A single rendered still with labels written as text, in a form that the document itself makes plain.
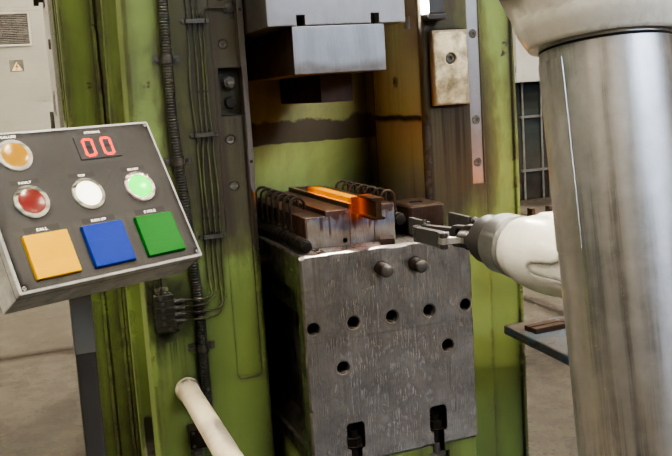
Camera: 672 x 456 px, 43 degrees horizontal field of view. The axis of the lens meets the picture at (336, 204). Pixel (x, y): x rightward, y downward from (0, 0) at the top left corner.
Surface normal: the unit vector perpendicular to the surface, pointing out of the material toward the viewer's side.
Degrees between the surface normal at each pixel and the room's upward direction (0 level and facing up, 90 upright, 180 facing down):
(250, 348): 90
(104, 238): 60
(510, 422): 90
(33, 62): 90
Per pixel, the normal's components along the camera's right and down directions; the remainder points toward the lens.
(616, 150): -0.28, 0.01
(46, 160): 0.59, -0.45
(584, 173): -0.72, 0.06
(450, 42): 0.35, 0.10
